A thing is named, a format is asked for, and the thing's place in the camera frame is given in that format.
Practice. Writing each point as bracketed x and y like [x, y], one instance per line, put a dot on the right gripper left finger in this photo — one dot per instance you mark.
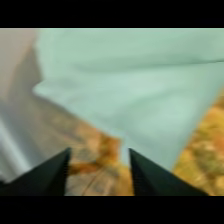
[43, 180]

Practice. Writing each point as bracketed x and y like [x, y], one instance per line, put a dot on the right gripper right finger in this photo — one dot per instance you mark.
[156, 180]

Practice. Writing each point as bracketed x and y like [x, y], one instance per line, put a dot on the green shirt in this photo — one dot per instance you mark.
[133, 86]

